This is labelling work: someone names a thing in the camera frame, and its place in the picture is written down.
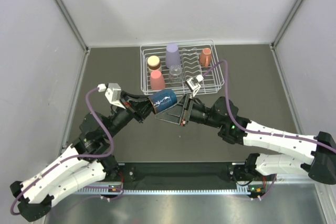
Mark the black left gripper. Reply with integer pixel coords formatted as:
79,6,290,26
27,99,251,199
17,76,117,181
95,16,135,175
103,91,161,141

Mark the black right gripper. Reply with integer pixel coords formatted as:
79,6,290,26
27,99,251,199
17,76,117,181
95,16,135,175
156,92,224,128

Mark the dark blue mug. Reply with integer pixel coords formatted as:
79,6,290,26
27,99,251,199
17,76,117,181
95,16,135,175
148,89,177,114

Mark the pink plastic cup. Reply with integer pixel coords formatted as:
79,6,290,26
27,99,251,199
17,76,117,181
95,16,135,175
150,70,165,90

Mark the clear plastic cup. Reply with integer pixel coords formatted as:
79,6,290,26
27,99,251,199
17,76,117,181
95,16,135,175
169,65,183,87

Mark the steel insulated tumbler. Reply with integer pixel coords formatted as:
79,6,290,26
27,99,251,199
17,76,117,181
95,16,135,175
147,55,162,73

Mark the lavender plastic cup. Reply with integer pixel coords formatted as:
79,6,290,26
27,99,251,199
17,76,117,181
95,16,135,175
165,44,181,69

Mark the pink handled mug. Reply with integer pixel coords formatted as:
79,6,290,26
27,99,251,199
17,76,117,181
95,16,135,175
199,48,212,68

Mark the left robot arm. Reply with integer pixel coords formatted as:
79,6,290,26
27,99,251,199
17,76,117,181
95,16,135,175
10,88,153,222

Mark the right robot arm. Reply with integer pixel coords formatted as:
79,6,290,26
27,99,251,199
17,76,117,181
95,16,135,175
152,94,335,185

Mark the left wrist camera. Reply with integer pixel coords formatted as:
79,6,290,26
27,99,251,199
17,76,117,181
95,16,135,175
97,83,125,109

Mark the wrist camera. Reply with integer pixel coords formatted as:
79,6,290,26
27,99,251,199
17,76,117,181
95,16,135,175
97,83,125,109
186,74,204,98

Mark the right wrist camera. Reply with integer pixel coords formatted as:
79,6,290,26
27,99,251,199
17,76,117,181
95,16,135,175
186,74,204,98

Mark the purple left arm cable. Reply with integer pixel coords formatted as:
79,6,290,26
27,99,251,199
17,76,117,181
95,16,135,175
9,87,124,216

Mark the white wire dish rack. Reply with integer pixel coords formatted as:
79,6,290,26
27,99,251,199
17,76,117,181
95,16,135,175
140,39,225,98

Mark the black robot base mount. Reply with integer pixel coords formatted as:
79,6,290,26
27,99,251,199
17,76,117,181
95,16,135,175
119,162,274,196

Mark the slotted cable duct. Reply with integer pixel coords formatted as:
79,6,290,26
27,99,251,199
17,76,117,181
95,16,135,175
75,185,251,195

